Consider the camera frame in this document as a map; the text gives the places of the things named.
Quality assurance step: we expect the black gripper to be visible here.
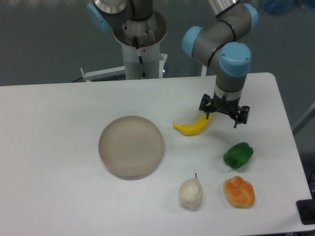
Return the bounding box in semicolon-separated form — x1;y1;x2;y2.
199;93;250;128

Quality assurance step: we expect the yellow toy banana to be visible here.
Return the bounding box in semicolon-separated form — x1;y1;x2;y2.
172;111;214;136

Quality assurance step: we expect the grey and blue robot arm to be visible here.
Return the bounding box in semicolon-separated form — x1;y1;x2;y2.
87;0;259;124

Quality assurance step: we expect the green toy bell pepper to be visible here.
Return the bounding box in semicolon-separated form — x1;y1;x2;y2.
223;142;253;169

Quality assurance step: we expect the grey metal table leg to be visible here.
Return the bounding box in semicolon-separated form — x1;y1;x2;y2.
292;102;315;136

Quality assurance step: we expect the orange toy bread roll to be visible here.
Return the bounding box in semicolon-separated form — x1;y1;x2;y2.
223;176;255;208

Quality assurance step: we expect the white toy pear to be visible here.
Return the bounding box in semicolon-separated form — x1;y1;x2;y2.
178;174;203;210

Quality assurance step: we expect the beige round plate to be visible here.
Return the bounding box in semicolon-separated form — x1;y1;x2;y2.
98;116;164;179

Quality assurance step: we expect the blue plastic bag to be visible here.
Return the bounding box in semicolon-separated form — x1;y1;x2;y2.
259;0;295;15

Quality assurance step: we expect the black device at table edge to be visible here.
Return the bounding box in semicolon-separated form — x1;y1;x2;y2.
296;199;315;225

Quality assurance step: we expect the white right metal bracket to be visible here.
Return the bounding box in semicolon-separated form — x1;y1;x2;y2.
201;65;207;77

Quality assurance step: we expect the white metal bracket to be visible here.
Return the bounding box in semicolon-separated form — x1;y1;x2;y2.
80;66;125;82
201;65;207;77

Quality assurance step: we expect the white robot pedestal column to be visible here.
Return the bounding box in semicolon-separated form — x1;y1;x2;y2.
112;11;169;80

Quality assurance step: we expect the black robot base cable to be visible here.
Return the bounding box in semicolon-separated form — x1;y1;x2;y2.
133;36;146;79

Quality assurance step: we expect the white left metal bracket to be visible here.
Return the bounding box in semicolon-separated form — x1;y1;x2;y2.
80;66;125;82

